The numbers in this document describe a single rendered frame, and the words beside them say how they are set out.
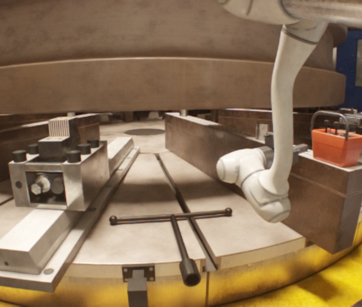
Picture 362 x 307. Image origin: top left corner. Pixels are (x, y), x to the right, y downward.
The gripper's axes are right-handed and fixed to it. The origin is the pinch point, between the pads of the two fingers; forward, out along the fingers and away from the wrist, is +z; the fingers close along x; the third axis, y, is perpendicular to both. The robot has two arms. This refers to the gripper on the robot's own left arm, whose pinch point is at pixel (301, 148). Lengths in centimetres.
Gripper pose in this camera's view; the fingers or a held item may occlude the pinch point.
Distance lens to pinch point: 117.2
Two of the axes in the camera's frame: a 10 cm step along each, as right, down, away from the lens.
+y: 1.1, 9.5, 2.8
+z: 9.2, -2.1, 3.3
